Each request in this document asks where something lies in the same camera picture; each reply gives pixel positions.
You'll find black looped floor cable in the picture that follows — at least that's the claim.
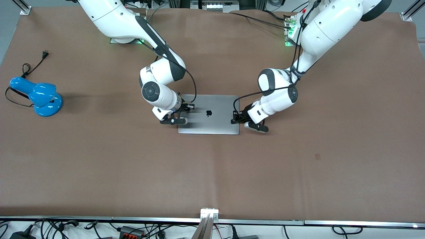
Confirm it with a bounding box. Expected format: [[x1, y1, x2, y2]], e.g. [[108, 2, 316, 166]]
[[332, 225, 363, 235]]

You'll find aluminium corner frame profile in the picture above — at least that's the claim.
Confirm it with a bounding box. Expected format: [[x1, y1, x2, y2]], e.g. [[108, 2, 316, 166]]
[[400, 0, 425, 22], [12, 0, 32, 15]]

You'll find aluminium centre mount beam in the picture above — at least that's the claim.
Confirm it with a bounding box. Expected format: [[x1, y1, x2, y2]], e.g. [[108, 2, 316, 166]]
[[191, 208, 219, 239]]

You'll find brown table mat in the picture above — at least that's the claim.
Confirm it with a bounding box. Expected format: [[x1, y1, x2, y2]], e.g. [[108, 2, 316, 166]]
[[0, 7, 425, 223]]

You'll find aluminium table edge rail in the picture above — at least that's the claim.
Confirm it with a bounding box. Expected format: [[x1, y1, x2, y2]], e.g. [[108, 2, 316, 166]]
[[0, 216, 425, 229]]

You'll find black braided base cable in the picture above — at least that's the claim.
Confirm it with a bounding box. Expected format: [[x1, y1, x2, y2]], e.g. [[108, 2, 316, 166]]
[[229, 10, 293, 30]]

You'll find silver grey laptop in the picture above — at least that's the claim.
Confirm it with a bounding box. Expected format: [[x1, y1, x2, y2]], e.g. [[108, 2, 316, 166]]
[[178, 94, 240, 135]]

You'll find black orange connector block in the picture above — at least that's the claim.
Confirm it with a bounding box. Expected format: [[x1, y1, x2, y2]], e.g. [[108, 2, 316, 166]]
[[119, 226, 145, 238]]

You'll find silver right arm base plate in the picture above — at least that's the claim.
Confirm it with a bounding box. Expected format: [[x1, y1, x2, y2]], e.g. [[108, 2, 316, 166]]
[[110, 8, 147, 44]]

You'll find white power strip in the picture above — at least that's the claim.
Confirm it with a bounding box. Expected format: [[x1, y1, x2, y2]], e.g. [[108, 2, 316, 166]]
[[191, 0, 240, 13]]

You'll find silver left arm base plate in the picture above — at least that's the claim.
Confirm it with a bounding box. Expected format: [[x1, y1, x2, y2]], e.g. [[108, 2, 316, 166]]
[[284, 13, 301, 47]]

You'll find black power adapter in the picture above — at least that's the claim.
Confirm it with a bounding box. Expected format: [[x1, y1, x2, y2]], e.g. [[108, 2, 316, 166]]
[[9, 229, 34, 239]]

